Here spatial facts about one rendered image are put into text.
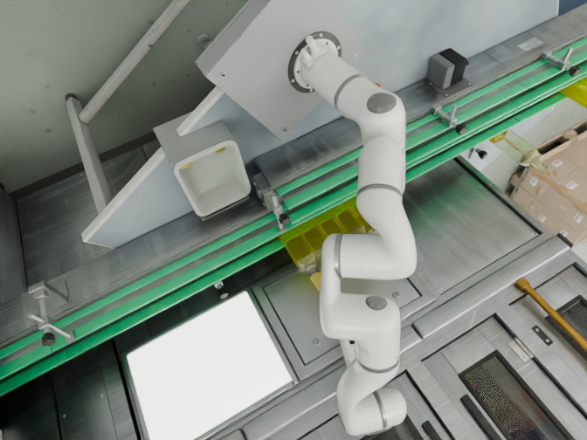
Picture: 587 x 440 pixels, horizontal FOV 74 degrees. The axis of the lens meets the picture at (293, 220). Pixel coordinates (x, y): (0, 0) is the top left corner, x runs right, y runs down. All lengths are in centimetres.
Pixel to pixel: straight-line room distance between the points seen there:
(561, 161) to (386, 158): 437
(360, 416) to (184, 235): 69
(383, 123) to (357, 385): 52
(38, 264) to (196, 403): 82
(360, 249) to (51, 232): 132
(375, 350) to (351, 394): 13
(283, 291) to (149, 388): 47
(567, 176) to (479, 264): 363
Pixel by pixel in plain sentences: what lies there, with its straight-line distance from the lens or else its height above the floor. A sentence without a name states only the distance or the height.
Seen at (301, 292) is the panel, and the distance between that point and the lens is 125.
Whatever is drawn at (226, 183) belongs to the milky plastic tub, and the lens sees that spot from 120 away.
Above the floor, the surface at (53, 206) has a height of 23.
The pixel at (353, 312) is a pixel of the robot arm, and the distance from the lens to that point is 72.
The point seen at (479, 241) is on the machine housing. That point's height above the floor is 122.
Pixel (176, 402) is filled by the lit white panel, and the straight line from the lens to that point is 124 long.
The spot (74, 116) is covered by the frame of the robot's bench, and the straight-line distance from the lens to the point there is 169.
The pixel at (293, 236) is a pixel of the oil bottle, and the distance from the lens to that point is 117.
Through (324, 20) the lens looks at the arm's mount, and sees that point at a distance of 102.
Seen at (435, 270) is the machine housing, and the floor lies 123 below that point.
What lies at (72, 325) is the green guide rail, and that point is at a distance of 126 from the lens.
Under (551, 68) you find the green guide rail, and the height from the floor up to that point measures 94.
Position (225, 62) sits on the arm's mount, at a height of 82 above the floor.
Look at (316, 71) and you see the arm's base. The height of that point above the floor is 88.
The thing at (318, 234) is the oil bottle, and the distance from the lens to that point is 116.
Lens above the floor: 158
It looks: 33 degrees down
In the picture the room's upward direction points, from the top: 146 degrees clockwise
